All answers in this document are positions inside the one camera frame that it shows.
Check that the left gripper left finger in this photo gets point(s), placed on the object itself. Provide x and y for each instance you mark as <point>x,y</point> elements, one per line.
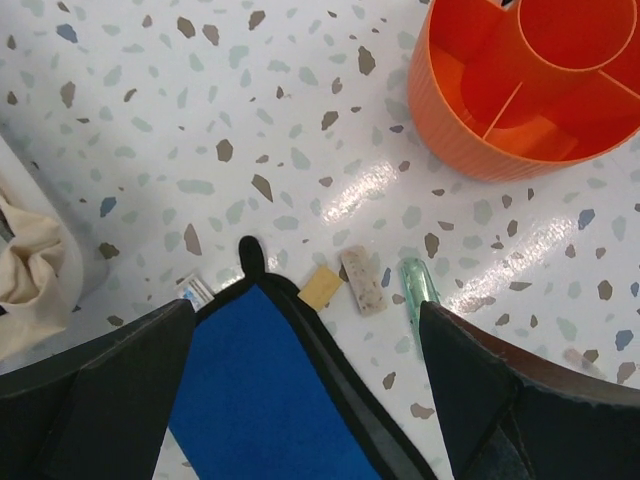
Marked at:
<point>99,410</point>

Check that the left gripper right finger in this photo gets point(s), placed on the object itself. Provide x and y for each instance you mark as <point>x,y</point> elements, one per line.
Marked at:
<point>506,413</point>

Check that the orange pink pen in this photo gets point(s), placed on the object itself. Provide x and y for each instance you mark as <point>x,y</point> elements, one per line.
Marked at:
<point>581,364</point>

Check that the white bin with dark cloth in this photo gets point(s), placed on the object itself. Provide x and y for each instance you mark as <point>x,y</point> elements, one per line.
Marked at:
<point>48,264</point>

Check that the small white blue eraser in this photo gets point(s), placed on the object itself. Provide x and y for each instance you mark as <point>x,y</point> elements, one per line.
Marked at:
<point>193,289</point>

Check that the mint green highlighter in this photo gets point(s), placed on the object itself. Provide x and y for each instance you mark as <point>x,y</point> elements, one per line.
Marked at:
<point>418,288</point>

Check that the blue fabric pencil pouch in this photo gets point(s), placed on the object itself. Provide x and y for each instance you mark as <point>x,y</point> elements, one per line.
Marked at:
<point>267,393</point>

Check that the beige speckled eraser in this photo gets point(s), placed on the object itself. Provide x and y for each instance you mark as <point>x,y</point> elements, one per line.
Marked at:
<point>364,284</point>

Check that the yellow small eraser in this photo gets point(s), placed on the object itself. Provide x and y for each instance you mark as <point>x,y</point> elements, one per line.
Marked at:
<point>320,288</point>

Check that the orange round desk organizer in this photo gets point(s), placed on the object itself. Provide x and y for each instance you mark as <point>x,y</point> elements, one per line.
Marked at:
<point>503,93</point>

